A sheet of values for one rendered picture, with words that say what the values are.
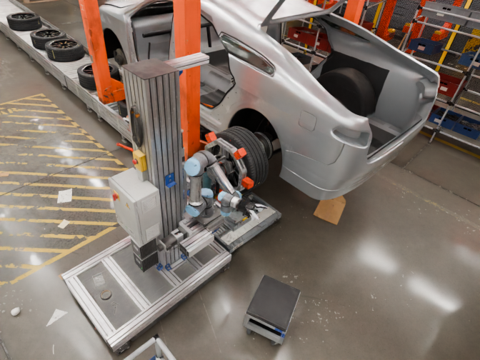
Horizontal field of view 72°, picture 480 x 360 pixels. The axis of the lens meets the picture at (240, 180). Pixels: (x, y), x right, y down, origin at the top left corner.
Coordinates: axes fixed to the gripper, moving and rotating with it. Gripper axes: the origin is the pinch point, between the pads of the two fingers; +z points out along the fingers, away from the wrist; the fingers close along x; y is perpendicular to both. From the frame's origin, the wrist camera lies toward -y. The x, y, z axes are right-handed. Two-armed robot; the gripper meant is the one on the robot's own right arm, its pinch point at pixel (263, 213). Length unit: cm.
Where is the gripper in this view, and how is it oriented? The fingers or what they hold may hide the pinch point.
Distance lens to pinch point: 226.8
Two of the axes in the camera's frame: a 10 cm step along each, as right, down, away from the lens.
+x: -4.8, 4.1, -7.7
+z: 8.6, 3.8, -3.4
